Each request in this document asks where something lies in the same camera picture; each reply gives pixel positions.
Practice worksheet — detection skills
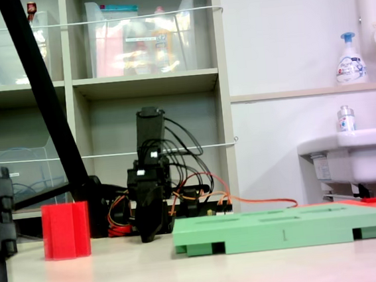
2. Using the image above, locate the large clear plastic bin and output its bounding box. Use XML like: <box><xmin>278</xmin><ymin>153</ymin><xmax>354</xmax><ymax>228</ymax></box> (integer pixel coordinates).
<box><xmin>84</xmin><ymin>0</ymin><xmax>202</xmax><ymax>80</ymax></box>

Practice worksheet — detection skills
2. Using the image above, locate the yellow bottle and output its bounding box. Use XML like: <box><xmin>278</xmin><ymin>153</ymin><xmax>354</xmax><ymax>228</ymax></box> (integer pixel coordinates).
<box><xmin>150</xmin><ymin>5</ymin><xmax>177</xmax><ymax>73</ymax></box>

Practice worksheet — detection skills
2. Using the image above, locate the green shape-hole board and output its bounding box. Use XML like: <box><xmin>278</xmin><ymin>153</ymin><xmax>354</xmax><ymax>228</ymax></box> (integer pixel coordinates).
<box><xmin>170</xmin><ymin>198</ymin><xmax>376</xmax><ymax>260</ymax></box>

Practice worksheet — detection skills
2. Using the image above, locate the white sink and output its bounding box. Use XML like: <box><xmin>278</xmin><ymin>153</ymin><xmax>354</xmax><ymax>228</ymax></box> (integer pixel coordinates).
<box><xmin>295</xmin><ymin>127</ymin><xmax>376</xmax><ymax>190</ymax></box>

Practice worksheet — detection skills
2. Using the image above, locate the orange cable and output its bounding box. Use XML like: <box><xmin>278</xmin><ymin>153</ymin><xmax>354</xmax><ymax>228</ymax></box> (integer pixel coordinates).
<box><xmin>190</xmin><ymin>163</ymin><xmax>299</xmax><ymax>218</ymax></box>

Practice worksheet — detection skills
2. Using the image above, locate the black tripod leg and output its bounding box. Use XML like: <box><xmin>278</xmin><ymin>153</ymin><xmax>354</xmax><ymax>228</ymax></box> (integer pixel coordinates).
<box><xmin>0</xmin><ymin>0</ymin><xmax>111</xmax><ymax>247</ymax></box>

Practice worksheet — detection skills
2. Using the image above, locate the black table clamp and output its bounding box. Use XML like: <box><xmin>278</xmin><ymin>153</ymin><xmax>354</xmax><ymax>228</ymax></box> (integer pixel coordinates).
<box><xmin>178</xmin><ymin>184</ymin><xmax>213</xmax><ymax>220</ymax></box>

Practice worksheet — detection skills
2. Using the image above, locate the white foam soap bottle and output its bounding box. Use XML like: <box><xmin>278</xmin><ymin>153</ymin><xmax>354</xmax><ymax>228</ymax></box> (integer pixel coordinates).
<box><xmin>332</xmin><ymin>30</ymin><xmax>369</xmax><ymax>87</ymax></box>

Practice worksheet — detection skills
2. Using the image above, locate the metal sink bracket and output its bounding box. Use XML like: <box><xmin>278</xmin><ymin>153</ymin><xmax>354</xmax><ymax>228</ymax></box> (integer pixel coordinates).
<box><xmin>320</xmin><ymin>176</ymin><xmax>375</xmax><ymax>202</ymax></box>

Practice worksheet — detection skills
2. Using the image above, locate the red base clamp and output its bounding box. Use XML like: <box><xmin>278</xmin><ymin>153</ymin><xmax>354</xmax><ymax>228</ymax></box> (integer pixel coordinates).
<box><xmin>107</xmin><ymin>221</ymin><xmax>134</xmax><ymax>238</ymax></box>

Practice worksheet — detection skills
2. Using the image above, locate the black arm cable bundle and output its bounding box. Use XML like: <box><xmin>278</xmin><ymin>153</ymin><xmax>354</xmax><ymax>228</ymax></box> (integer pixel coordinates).
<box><xmin>155</xmin><ymin>112</ymin><xmax>211</xmax><ymax>200</ymax></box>

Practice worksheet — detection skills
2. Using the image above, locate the thin black tripod strut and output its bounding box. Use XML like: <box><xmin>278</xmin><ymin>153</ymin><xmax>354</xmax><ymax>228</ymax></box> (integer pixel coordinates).
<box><xmin>11</xmin><ymin>181</ymin><xmax>76</xmax><ymax>212</ymax></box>

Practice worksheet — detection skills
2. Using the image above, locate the red cross columnar block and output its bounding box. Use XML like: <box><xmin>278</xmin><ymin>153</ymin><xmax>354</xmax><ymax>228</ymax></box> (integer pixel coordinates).
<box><xmin>40</xmin><ymin>200</ymin><xmax>93</xmax><ymax>262</ymax></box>

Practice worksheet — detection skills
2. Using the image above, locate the blue-topped clear bag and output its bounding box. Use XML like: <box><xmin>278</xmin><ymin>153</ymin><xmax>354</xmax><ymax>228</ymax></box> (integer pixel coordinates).
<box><xmin>99</xmin><ymin>1</ymin><xmax>139</xmax><ymax>21</ymax></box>

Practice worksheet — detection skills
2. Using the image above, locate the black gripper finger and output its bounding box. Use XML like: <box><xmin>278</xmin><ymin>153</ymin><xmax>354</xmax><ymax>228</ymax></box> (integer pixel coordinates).
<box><xmin>134</xmin><ymin>196</ymin><xmax>169</xmax><ymax>244</ymax></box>

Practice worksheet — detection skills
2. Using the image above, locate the clear file box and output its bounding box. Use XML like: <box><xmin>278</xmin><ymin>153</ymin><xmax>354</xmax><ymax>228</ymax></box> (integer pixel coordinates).
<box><xmin>0</xmin><ymin>134</ymin><xmax>74</xmax><ymax>215</ymax></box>

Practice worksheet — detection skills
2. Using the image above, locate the narrow clear plastic bin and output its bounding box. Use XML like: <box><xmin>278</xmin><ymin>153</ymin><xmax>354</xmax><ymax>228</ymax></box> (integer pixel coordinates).
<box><xmin>29</xmin><ymin>9</ymin><xmax>66</xmax><ymax>84</ymax></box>

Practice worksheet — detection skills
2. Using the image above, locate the beige shelf unit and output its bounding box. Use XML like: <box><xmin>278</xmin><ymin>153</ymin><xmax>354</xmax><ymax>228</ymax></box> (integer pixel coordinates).
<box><xmin>0</xmin><ymin>0</ymin><xmax>243</xmax><ymax>246</ymax></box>

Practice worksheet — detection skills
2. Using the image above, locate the small circuit board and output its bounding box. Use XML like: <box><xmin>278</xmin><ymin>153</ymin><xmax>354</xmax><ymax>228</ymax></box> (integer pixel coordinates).
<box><xmin>206</xmin><ymin>205</ymin><xmax>234</xmax><ymax>218</ymax></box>

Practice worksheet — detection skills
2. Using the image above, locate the small clear sanitizer bottle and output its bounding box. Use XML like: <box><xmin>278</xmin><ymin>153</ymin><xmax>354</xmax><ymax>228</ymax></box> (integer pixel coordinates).
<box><xmin>336</xmin><ymin>104</ymin><xmax>357</xmax><ymax>133</ymax></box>

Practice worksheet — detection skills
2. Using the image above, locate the brown-capped bottle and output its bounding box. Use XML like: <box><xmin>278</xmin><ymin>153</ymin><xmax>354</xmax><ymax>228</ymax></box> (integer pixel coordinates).
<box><xmin>25</xmin><ymin>0</ymin><xmax>49</xmax><ymax>60</ymax></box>

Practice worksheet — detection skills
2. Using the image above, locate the white cord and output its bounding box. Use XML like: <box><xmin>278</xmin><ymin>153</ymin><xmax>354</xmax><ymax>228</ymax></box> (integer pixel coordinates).
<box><xmin>0</xmin><ymin>4</ymin><xmax>225</xmax><ymax>35</ymax></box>

